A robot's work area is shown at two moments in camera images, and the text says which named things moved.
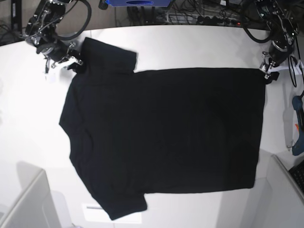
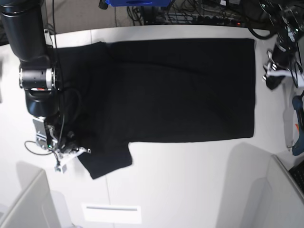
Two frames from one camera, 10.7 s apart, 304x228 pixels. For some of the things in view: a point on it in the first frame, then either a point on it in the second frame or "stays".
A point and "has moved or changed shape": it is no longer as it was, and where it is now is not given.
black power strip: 214,21 stays
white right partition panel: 278,203 stays
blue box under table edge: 138,3 stays
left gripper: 55,51 -> 50,135
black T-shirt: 167,131 has moved or changed shape
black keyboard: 297,172 stays
